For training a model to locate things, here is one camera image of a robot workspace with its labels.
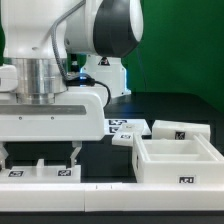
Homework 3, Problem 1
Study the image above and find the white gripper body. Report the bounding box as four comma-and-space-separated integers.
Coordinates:
0, 89, 104, 142

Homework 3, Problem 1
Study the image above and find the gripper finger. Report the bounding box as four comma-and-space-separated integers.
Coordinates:
0, 142, 8, 169
67, 141, 82, 168

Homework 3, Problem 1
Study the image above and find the white cabinet door panel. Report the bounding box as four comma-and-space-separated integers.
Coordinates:
0, 159, 81, 183

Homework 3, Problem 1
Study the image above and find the small white cabinet top panel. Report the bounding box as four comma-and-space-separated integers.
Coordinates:
112, 123, 151, 147

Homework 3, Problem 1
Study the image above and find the white cabinet body box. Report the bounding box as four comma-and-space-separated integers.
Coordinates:
132, 134, 224, 185

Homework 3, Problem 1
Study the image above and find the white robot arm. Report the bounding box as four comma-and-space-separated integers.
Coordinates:
0, 0, 143, 167

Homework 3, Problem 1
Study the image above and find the long white cabinet side piece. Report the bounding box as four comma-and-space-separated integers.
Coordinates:
152, 120, 211, 140

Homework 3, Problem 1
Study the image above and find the white marker sheet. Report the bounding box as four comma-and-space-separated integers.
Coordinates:
104, 118, 151, 135

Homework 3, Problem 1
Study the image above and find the white front fence bar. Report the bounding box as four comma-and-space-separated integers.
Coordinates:
0, 183, 224, 212

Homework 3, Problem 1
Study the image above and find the black cable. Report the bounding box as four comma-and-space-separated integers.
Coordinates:
66, 75, 112, 108

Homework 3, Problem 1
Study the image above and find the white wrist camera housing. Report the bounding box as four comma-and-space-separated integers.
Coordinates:
0, 64, 18, 93

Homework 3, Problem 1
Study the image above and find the grey braided hose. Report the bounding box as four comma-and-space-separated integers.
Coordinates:
50, 0, 88, 83

